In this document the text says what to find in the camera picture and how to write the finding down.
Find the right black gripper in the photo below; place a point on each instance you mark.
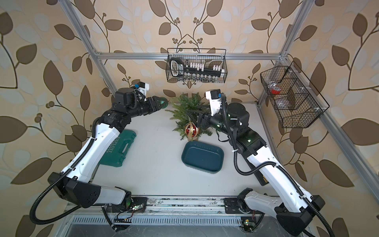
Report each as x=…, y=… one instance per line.
x=202, y=119

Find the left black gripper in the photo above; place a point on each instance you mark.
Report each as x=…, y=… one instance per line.
x=155, y=107

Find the red gold striped ornament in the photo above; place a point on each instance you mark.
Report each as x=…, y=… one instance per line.
x=191, y=131

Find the green glitter ball ornament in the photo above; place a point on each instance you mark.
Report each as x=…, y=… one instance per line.
x=163, y=102

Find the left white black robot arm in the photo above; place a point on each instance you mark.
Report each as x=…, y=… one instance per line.
x=73, y=183

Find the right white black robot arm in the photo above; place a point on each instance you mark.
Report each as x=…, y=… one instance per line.
x=248, y=145

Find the small green christmas tree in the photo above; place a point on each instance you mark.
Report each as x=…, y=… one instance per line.
x=184, y=110

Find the black socket set holder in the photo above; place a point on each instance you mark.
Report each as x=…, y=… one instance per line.
x=180, y=68

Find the teal plastic tray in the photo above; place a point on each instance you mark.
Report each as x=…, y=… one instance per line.
x=203, y=156

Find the green plastic tool case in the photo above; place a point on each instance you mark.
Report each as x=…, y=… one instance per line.
x=118, y=149

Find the red item in basket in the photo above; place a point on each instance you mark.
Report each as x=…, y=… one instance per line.
x=274, y=89

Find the black flat box yellow label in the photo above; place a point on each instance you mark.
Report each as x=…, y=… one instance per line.
x=261, y=179

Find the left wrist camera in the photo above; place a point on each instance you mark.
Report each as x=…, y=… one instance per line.
x=142, y=87

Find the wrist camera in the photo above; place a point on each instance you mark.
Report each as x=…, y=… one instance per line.
x=142, y=87
x=214, y=98

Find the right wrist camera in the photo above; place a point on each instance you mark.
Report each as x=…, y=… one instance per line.
x=214, y=98

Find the black wire basket back wall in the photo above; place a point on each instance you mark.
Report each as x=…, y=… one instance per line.
x=209, y=56

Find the black wire basket wall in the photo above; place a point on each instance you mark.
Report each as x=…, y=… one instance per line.
x=300, y=103
x=209, y=56

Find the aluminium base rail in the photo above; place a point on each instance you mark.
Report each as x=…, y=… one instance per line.
x=185, y=205

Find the black wire basket right wall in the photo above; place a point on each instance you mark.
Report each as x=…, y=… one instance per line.
x=300, y=103

